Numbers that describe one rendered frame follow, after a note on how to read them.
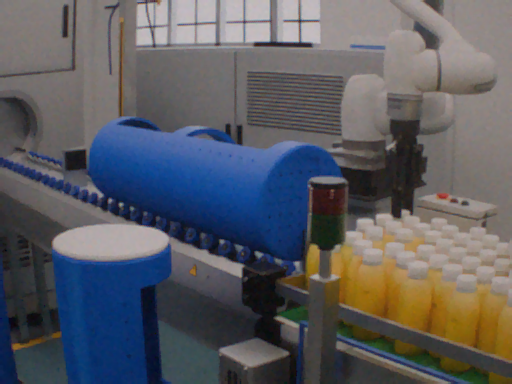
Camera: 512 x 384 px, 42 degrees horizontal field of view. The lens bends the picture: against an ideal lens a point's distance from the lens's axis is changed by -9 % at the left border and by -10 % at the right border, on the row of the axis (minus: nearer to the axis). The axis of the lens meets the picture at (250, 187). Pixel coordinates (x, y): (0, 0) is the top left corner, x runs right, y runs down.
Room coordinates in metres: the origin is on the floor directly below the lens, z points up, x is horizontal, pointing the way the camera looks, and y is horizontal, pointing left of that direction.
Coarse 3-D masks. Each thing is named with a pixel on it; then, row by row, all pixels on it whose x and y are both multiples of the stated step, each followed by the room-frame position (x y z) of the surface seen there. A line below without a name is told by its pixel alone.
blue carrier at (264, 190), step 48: (96, 144) 2.25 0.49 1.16; (144, 144) 2.04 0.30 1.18; (192, 144) 1.89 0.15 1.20; (288, 144) 1.69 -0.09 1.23; (144, 192) 1.99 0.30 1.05; (192, 192) 1.79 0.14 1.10; (240, 192) 1.65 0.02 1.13; (288, 192) 1.65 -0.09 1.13; (240, 240) 1.69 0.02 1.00; (288, 240) 1.65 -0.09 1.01
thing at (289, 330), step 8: (264, 320) 1.44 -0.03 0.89; (272, 320) 1.42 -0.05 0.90; (280, 320) 1.42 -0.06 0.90; (288, 320) 1.42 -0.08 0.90; (256, 328) 1.46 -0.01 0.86; (264, 328) 1.44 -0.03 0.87; (272, 328) 1.42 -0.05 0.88; (280, 328) 1.40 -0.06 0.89; (288, 328) 1.38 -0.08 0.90; (296, 328) 1.38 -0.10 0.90; (256, 336) 1.46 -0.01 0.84; (264, 336) 1.44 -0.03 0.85; (272, 336) 1.41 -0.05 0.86; (280, 336) 1.40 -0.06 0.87; (288, 336) 1.38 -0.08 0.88; (296, 336) 1.36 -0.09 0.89; (272, 344) 1.41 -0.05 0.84; (280, 344) 1.40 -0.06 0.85; (288, 344) 1.38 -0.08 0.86; (296, 344) 1.36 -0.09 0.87; (296, 352) 1.36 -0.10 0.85; (296, 360) 1.36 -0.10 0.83; (296, 368) 1.35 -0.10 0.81; (296, 376) 1.35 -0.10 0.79
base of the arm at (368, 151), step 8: (336, 144) 2.46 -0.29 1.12; (344, 144) 2.36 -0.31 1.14; (352, 144) 2.33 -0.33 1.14; (360, 144) 2.32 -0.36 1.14; (368, 144) 2.31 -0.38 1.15; (376, 144) 2.32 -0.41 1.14; (384, 144) 2.35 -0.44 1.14; (336, 152) 2.37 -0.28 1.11; (344, 152) 2.35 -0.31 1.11; (352, 152) 2.33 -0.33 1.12; (360, 152) 2.31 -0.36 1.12; (368, 152) 2.31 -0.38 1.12; (376, 152) 2.31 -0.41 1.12; (384, 152) 2.34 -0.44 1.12; (368, 160) 2.27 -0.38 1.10
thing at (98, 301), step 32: (64, 256) 1.46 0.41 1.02; (160, 256) 1.50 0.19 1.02; (64, 288) 1.45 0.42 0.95; (96, 288) 1.42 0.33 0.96; (128, 288) 1.43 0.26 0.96; (64, 320) 1.47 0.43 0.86; (96, 320) 1.42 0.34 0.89; (128, 320) 1.43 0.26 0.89; (64, 352) 1.50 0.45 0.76; (96, 352) 1.42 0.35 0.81; (128, 352) 1.43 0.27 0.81
